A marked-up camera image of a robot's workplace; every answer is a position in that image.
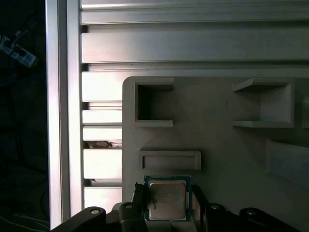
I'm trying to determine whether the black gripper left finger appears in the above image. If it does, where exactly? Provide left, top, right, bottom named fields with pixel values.
left=50, top=182, right=148, bottom=232

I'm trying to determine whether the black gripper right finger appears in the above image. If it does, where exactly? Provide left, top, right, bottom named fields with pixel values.
left=191, top=185, right=302, bottom=232

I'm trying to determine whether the silver CPU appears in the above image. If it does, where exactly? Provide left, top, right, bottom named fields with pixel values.
left=144, top=175, right=193, bottom=222

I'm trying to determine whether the grey parts rack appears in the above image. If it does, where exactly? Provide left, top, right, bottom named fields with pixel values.
left=122, top=76, right=309, bottom=232

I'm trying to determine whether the white power strip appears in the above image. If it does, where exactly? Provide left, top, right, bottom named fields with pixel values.
left=0, top=33, right=38, bottom=68

